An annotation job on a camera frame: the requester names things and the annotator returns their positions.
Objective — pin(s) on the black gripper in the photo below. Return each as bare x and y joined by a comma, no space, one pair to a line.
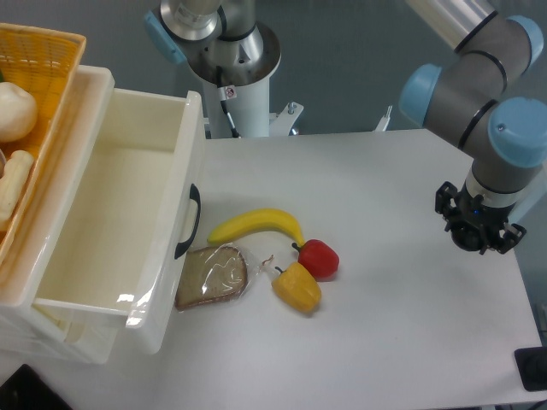
491,223

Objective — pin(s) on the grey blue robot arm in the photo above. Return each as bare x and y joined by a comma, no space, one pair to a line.
463,105

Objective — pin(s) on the upper white drawer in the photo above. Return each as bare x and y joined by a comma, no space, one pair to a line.
113,271

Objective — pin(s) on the white drawer cabinet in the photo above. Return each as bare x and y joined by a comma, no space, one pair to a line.
24,328

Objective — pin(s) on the black device at right edge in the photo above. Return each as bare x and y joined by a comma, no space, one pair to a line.
531,364

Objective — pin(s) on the red bell pepper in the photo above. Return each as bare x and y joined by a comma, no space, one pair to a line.
318,258

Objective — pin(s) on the yellow bell pepper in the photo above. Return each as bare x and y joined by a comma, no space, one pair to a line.
297,288

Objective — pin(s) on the yellow banana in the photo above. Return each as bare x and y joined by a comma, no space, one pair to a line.
257,220

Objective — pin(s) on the bread slice in plastic bag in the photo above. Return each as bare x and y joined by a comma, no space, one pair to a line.
217,274

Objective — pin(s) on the orange woven basket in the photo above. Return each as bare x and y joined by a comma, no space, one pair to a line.
42,62

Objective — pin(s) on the pale corn cob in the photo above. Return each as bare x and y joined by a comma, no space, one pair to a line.
15,174

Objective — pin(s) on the white round vegetable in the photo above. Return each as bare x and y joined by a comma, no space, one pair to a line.
19,112

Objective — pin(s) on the black object bottom left corner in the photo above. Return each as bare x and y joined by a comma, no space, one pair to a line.
25,389

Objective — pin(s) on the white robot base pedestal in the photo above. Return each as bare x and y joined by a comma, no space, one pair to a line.
233,55

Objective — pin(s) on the black drawer handle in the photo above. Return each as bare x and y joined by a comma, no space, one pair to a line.
191,224

